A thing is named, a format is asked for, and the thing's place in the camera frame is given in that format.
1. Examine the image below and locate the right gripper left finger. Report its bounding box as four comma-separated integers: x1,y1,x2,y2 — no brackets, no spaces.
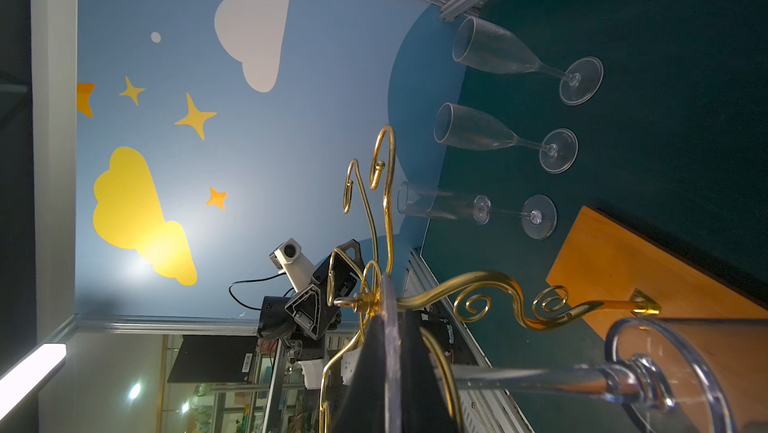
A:
344,317,386,433

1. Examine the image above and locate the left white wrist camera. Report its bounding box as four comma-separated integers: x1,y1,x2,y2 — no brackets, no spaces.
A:
269,238,316,292

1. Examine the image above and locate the orange wooden rack base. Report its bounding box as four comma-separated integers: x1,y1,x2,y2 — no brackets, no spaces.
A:
545,205,768,433

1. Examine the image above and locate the gold wire glass rack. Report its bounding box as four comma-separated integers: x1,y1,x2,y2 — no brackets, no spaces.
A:
319,125,661,432

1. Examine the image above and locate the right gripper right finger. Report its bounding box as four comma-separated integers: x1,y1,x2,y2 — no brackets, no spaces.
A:
399,312,457,433

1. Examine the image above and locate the aluminium mounting rail base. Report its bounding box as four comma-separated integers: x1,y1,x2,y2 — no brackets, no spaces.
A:
401,249,532,432

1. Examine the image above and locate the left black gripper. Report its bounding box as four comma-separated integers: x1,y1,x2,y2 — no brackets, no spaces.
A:
257,239,364,340

